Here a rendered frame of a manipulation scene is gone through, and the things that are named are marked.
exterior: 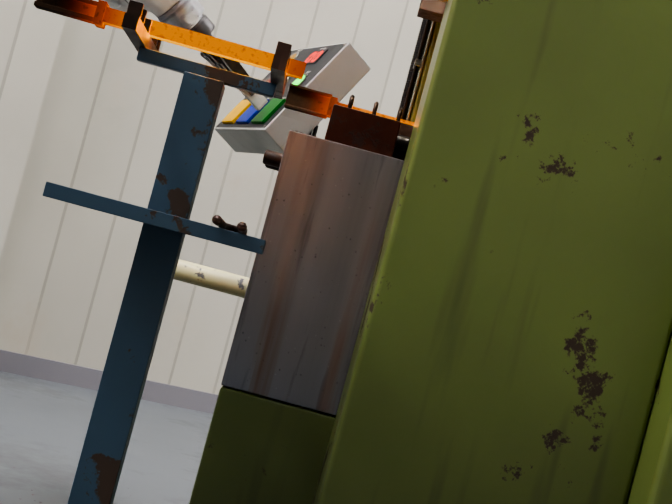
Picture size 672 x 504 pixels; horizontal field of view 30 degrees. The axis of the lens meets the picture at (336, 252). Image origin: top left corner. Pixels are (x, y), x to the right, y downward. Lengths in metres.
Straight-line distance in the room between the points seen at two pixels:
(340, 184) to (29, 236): 2.97
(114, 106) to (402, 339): 3.30
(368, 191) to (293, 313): 0.24
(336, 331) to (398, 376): 0.29
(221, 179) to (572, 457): 3.45
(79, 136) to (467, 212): 3.28
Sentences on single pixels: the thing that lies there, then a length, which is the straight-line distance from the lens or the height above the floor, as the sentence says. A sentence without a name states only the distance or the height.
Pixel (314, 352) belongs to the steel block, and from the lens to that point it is 2.11.
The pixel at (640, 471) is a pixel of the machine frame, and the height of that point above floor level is 0.54.
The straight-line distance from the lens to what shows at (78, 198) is 1.69.
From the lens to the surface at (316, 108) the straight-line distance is 2.34.
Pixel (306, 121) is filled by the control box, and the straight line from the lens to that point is 2.75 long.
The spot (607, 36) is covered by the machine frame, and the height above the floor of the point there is 1.14.
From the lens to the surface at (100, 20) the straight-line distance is 1.89.
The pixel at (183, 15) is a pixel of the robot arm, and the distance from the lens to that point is 2.70.
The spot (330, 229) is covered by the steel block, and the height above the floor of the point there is 0.77.
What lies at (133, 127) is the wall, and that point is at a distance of 5.05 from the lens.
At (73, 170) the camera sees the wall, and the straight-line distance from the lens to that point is 4.99.
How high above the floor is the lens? 0.71
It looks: 1 degrees up
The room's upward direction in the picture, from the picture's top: 15 degrees clockwise
